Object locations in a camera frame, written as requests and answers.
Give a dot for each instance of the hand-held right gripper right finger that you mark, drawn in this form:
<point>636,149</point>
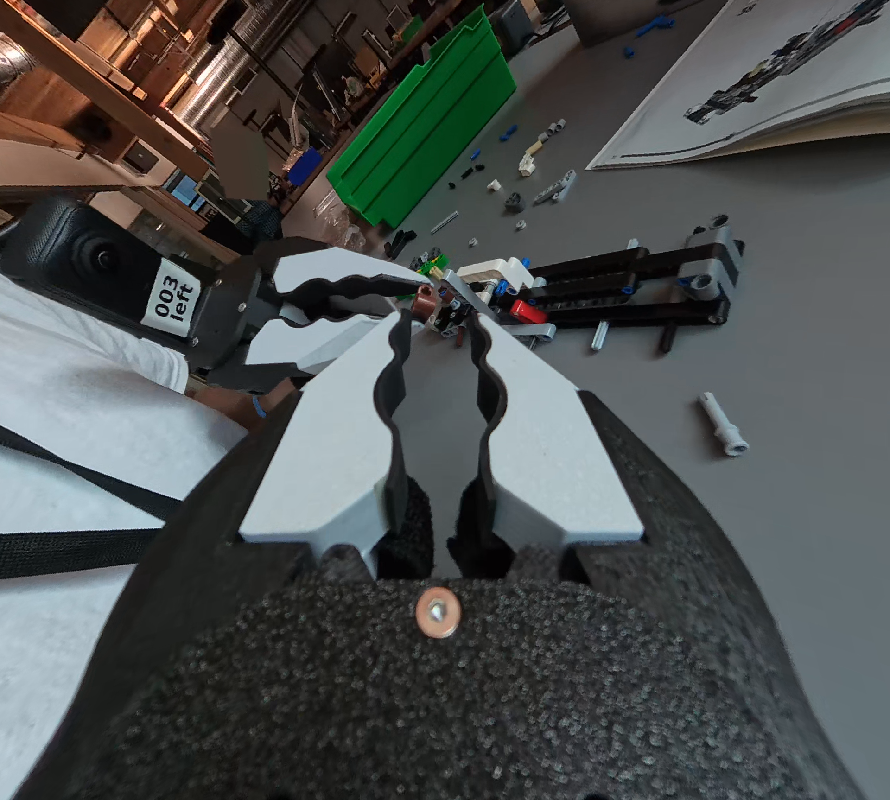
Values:
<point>556,459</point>

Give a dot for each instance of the person's left hand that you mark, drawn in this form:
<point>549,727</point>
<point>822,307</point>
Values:
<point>240,405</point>

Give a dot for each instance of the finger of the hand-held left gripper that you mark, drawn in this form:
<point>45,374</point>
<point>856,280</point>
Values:
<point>334,271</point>
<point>299,351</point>

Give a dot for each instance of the green plastic bin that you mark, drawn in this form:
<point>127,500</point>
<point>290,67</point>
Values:
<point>417,139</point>

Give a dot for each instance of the black lego chassis assembly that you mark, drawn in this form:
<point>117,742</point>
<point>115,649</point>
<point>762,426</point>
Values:
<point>626,306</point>

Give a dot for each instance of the blue storage crate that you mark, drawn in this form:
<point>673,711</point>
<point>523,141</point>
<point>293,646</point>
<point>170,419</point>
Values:
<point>304,166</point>

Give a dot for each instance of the grey power adapter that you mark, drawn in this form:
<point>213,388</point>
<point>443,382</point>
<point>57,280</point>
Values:
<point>514,21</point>

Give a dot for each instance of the light grey lego connector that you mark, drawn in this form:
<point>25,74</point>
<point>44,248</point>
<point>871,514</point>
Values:
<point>556,129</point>

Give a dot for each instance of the green lego beam cluster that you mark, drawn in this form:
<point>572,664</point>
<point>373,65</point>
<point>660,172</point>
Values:
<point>432,254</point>

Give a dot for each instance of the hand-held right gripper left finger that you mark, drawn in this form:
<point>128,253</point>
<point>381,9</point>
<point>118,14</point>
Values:
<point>327,445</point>

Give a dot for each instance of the dark grey lego piece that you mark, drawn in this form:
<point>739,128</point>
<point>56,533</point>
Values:
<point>514,202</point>

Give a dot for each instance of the grey angled lego beam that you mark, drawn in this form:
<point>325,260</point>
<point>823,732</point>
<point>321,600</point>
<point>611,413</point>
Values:
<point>556,187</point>

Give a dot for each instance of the small brown lego piece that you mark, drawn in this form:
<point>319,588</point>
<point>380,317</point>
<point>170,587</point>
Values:
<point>425,308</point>

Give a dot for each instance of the clear plastic bag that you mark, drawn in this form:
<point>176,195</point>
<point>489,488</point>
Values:
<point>341,226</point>

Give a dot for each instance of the white lego axle pin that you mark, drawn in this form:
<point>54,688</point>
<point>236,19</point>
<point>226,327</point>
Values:
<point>723,426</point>

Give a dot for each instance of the black lego beams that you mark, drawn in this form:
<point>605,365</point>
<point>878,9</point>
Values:
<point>401,244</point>

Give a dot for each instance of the blue lego axle connector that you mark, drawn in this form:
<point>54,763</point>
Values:
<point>653,27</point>

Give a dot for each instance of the grey lego axle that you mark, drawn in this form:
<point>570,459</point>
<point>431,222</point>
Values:
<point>445,221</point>

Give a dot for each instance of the lego instruction booklet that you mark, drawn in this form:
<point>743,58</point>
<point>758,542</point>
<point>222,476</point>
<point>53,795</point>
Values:
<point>765,63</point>

